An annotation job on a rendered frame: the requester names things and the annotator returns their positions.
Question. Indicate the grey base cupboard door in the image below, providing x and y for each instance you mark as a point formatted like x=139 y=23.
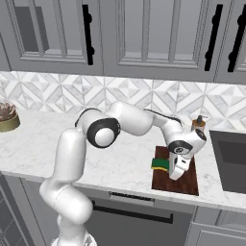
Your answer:
x=217 y=232

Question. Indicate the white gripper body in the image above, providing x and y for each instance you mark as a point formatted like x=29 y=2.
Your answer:
x=175 y=171

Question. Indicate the grey dishwasher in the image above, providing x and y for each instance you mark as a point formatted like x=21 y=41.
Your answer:
x=134 y=230

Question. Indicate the grey sink basin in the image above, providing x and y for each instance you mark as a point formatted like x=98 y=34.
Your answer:
x=230 y=160

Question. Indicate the brown soap dispenser bottle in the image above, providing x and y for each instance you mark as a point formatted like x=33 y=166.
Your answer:
x=196 y=123

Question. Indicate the grey wall cupboard door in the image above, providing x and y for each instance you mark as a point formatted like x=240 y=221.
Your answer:
x=160 y=35
x=51 y=35
x=238 y=38

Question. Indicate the green and yellow sponge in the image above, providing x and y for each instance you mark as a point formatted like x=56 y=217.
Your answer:
x=159 y=164

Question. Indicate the grey base cupboard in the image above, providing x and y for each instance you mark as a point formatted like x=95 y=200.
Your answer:
x=19 y=211

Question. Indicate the dark brown cutting board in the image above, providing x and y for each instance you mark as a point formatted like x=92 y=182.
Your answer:
x=179 y=186

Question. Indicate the gold bowl with brown contents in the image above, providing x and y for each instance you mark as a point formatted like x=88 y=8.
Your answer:
x=7 y=120

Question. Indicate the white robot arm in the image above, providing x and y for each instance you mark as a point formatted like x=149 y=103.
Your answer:
x=68 y=160

